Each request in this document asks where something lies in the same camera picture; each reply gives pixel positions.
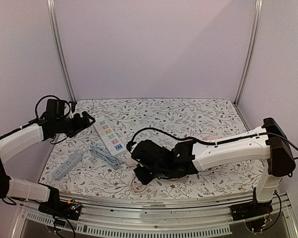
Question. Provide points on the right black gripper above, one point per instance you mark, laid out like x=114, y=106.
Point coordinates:
x=144, y=174

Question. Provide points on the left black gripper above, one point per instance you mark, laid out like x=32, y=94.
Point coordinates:
x=80, y=125

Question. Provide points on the pink round plug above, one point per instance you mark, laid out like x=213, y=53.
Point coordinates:
x=130, y=162

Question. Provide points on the white power strip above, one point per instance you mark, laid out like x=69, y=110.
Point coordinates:
x=109, y=138

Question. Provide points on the pink cube socket adapter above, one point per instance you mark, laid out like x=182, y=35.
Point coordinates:
x=211, y=138

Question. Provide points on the grey-blue power strip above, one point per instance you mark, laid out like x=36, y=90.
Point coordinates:
x=67, y=166

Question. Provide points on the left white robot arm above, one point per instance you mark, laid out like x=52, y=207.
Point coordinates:
x=15, y=142

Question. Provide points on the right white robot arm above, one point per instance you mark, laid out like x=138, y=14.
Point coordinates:
x=192, y=155

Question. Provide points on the aluminium front rail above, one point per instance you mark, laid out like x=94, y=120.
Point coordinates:
x=208, y=217

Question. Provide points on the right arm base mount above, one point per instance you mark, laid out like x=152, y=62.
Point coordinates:
x=250, y=209

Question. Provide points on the right aluminium frame post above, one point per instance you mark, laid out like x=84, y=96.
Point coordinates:
x=250, y=51

